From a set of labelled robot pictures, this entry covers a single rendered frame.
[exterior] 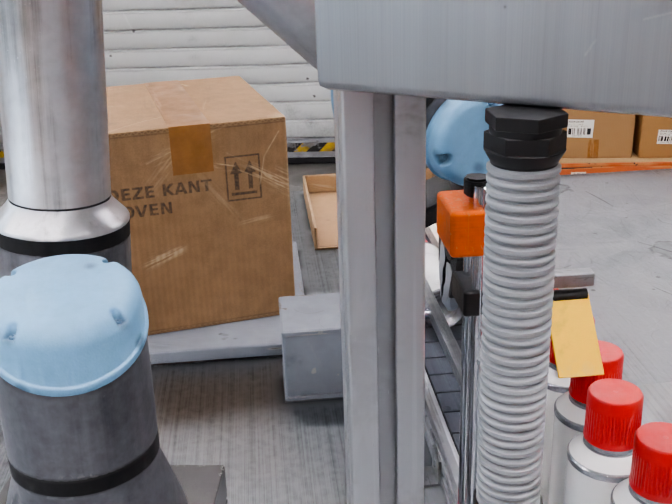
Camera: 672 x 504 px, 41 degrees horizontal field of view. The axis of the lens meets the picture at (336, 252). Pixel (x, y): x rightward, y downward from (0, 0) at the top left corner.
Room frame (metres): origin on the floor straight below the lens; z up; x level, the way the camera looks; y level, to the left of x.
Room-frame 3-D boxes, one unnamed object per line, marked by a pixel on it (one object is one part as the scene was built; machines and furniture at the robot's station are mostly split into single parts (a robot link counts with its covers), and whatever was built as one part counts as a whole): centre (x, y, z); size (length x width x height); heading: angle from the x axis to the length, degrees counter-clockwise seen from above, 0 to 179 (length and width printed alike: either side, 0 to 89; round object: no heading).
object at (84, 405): (0.61, 0.21, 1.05); 0.13 x 0.12 x 0.14; 17
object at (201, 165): (1.20, 0.21, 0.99); 0.30 x 0.24 x 0.27; 16
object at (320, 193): (1.53, -0.08, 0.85); 0.30 x 0.26 x 0.04; 5
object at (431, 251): (1.07, -0.12, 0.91); 0.20 x 0.05 x 0.05; 3
